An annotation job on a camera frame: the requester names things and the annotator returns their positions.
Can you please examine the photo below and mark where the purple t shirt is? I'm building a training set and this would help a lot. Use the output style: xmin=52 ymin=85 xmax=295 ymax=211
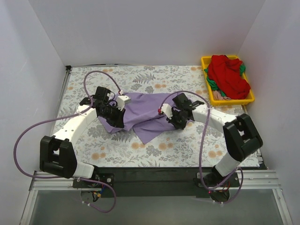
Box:
xmin=97 ymin=92 xmax=195 ymax=145

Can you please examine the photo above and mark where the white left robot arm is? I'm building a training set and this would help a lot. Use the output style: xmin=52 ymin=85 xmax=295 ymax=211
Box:
xmin=40 ymin=95 xmax=131 ymax=188

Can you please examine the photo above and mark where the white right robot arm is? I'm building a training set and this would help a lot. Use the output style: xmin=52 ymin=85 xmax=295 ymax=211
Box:
xmin=158 ymin=92 xmax=263 ymax=189

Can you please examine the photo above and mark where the floral patterned table mat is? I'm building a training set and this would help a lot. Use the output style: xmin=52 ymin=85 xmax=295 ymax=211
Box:
xmin=59 ymin=66 xmax=227 ymax=167

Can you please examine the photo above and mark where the pink t shirt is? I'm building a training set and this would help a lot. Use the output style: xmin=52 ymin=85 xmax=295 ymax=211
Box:
xmin=212 ymin=90 xmax=231 ymax=101

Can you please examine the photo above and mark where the green t shirt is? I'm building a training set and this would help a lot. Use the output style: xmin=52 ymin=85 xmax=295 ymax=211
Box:
xmin=206 ymin=63 xmax=246 ymax=96

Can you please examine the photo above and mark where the yellow plastic bin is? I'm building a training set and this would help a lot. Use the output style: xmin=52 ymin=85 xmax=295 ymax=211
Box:
xmin=201 ymin=55 xmax=255 ymax=106

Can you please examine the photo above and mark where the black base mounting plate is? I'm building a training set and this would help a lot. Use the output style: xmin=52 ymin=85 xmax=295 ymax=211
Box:
xmin=72 ymin=166 xmax=241 ymax=199

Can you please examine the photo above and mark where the red t shirt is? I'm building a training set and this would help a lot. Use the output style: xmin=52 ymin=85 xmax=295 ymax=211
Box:
xmin=205 ymin=55 xmax=250 ymax=99

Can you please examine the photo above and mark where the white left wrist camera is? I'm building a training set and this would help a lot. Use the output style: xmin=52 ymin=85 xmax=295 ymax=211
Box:
xmin=116 ymin=95 xmax=131 ymax=111

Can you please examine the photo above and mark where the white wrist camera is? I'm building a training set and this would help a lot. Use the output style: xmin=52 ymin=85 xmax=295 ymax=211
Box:
xmin=158 ymin=103 xmax=173 ymax=119
xmin=116 ymin=95 xmax=131 ymax=111

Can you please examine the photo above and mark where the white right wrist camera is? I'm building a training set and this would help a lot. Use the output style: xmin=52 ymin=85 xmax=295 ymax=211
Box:
xmin=158 ymin=103 xmax=173 ymax=119

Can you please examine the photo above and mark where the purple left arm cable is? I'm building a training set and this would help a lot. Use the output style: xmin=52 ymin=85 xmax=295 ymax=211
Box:
xmin=13 ymin=70 xmax=124 ymax=213

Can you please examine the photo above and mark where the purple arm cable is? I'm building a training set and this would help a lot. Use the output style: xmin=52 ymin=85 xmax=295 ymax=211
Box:
xmin=158 ymin=90 xmax=244 ymax=205
xmin=13 ymin=70 xmax=124 ymax=213

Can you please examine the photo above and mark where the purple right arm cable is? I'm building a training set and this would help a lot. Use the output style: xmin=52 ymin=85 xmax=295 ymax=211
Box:
xmin=158 ymin=90 xmax=244 ymax=205

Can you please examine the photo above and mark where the aluminium frame rail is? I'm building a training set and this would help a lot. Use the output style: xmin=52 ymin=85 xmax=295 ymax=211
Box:
xmin=29 ymin=168 xmax=292 ymax=225

